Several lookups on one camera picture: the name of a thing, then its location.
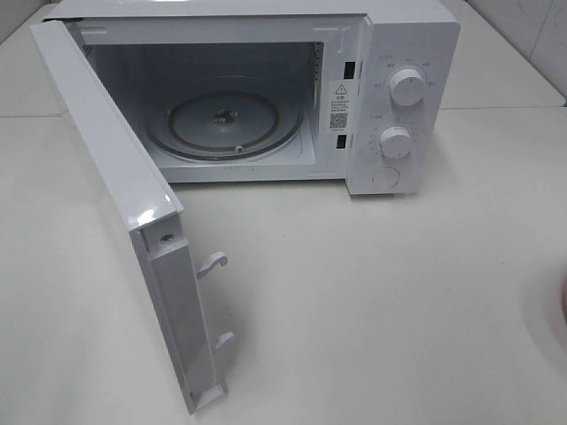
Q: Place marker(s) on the white control knob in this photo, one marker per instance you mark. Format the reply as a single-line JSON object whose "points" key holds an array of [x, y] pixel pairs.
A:
{"points": [[395, 142], [407, 85]]}

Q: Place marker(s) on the white warning label sticker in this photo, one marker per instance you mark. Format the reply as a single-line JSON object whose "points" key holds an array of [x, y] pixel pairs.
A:
{"points": [[339, 105]]}

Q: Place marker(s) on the pink plate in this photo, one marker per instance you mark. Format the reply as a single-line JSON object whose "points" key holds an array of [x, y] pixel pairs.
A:
{"points": [[563, 299]]}

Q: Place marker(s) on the white microwave door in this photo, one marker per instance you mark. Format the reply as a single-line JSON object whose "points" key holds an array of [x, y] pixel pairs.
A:
{"points": [[138, 205]]}

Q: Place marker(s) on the round door release button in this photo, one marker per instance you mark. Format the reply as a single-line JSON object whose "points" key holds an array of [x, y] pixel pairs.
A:
{"points": [[386, 178]]}

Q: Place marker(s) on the white microwave oven body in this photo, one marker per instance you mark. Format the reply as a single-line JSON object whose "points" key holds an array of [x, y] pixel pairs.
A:
{"points": [[140, 48]]}

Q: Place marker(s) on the glass turntable plate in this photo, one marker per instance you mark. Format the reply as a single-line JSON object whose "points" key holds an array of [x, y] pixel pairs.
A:
{"points": [[224, 118]]}

